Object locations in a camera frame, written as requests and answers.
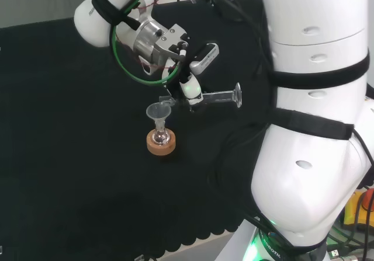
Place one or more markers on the clear glass graduated cylinder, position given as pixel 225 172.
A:
pixel 217 97

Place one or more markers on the yellow stop button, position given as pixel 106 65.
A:
pixel 358 208

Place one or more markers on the silver wrist flange mount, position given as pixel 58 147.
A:
pixel 155 45

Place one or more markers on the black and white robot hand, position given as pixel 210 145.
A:
pixel 190 87

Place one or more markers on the black bench cloth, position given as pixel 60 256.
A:
pixel 73 126

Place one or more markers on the clear plastic funnel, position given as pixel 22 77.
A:
pixel 157 112

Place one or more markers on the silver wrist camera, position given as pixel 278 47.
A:
pixel 206 58

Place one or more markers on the clear round-bottom flask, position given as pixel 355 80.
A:
pixel 160 137

